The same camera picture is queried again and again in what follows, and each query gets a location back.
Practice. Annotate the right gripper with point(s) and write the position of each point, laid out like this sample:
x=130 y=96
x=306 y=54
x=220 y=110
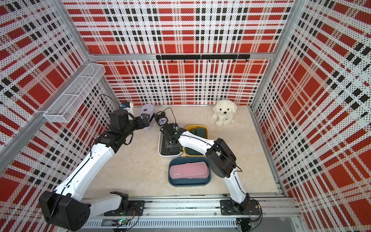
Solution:
x=168 y=143

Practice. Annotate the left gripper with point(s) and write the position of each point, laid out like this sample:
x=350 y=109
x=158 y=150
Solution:
x=146 y=121

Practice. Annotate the dark green pencil case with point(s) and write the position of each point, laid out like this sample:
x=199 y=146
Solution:
x=191 y=152

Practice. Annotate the pink pencil case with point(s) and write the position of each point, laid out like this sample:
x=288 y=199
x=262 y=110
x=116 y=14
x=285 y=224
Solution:
x=194 y=165
x=189 y=173

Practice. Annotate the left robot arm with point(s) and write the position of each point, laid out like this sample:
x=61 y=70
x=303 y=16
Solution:
x=66 y=206

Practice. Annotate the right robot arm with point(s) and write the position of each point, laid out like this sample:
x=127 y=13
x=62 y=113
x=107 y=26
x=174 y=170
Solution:
x=222 y=162

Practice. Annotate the white storage box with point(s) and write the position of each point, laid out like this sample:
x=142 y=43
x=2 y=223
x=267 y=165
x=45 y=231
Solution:
x=161 y=145

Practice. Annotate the yellow storage box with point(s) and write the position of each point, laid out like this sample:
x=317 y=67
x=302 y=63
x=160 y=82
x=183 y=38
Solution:
x=191 y=128

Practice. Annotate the dark teal storage box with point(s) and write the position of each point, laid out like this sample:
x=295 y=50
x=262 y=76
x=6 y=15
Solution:
x=189 y=182

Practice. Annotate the black alarm clock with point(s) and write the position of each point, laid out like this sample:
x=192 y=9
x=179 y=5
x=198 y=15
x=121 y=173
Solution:
x=160 y=118

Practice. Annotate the lilac plastic container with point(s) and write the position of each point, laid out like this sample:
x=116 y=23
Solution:
x=150 y=110

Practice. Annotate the white plush dog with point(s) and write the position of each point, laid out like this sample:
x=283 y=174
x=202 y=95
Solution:
x=224 y=111

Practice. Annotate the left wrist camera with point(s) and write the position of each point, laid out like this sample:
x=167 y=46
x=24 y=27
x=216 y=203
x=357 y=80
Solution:
x=128 y=106

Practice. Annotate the white wire basket shelf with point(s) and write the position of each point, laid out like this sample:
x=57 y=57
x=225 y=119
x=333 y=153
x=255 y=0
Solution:
x=63 y=109

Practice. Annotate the black hook rail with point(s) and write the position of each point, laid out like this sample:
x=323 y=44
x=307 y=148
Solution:
x=203 y=57

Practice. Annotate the metal base rail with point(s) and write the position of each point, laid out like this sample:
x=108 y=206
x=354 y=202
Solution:
x=264 y=215

